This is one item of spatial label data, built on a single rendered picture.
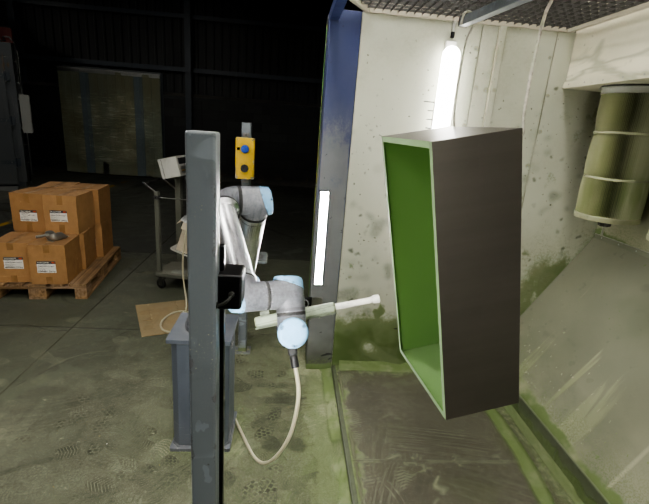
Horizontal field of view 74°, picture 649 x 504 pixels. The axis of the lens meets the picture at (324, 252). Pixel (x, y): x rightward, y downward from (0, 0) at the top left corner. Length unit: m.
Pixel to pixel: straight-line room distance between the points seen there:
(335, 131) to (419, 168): 0.66
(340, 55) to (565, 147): 1.52
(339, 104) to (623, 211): 1.68
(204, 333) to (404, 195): 1.59
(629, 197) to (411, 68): 1.39
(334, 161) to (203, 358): 1.99
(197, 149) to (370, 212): 2.10
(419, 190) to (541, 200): 1.10
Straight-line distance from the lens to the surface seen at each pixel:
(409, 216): 2.27
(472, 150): 1.67
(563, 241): 3.30
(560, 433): 2.75
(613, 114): 2.83
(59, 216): 4.68
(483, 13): 2.16
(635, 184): 2.85
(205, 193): 0.75
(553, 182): 3.15
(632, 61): 2.71
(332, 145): 2.67
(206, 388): 0.89
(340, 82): 2.68
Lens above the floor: 1.67
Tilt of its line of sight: 17 degrees down
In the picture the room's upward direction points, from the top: 4 degrees clockwise
